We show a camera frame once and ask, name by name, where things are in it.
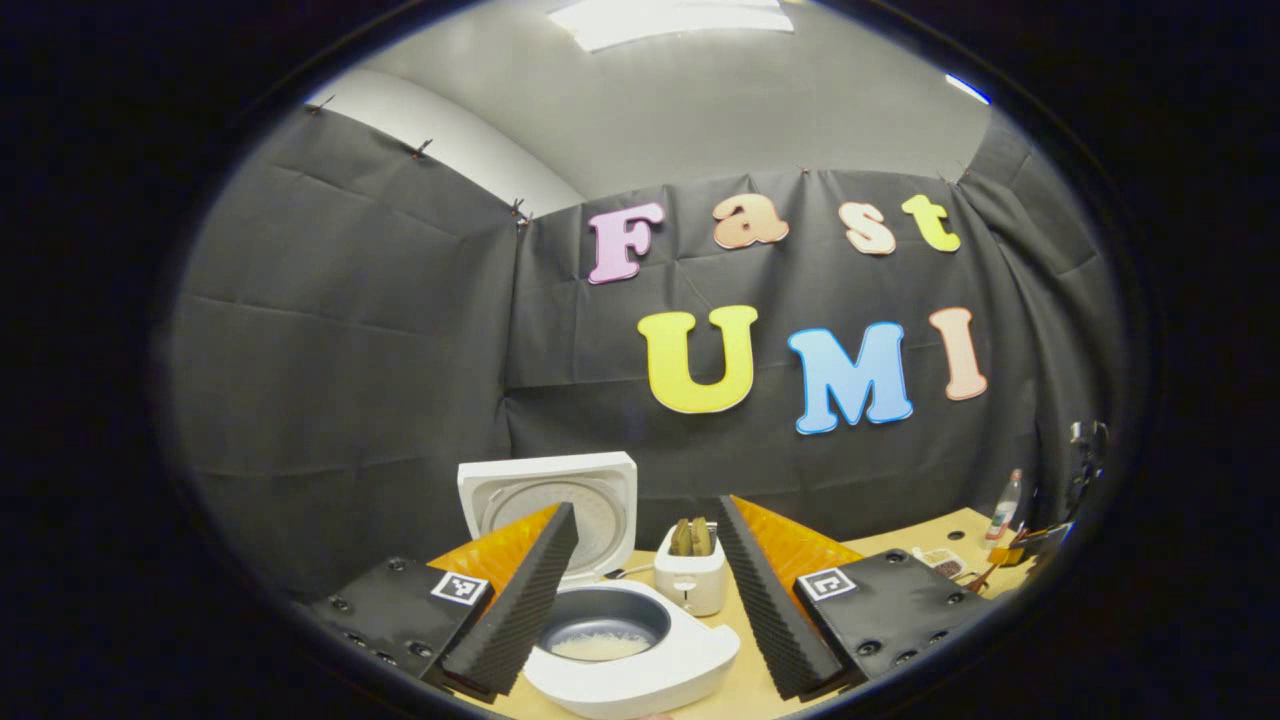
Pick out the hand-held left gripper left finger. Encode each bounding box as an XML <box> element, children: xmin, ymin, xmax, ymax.
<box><xmin>305</xmin><ymin>500</ymin><xmax>581</xmax><ymax>701</ymax></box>

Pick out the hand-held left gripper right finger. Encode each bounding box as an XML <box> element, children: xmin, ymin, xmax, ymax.
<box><xmin>712</xmin><ymin>495</ymin><xmax>1001</xmax><ymax>701</ymax></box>

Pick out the brown wooden spoon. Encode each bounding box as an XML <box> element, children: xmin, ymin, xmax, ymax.
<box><xmin>965</xmin><ymin>550</ymin><xmax>1023</xmax><ymax>596</ymax></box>

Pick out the layer of white rice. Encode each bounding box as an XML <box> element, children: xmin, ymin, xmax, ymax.
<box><xmin>550</xmin><ymin>632</ymin><xmax>653</xmax><ymax>662</ymax></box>

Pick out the white rice cooker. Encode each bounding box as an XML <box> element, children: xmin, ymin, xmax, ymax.
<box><xmin>457</xmin><ymin>452</ymin><xmax>742</xmax><ymax>720</ymax></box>

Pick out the clear plastic water bottle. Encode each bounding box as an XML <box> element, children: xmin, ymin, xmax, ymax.
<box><xmin>985</xmin><ymin>468</ymin><xmax>1024</xmax><ymax>549</ymax></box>

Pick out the white toaster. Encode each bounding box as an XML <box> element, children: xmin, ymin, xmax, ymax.
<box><xmin>654</xmin><ymin>548</ymin><xmax>728</xmax><ymax>618</ymax></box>

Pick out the white divided dish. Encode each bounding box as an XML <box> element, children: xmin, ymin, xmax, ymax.
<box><xmin>912</xmin><ymin>545</ymin><xmax>969</xmax><ymax>581</ymax></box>

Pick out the large ceiling light panel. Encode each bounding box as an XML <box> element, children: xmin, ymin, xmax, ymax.
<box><xmin>548</xmin><ymin>0</ymin><xmax>796</xmax><ymax>53</ymax></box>

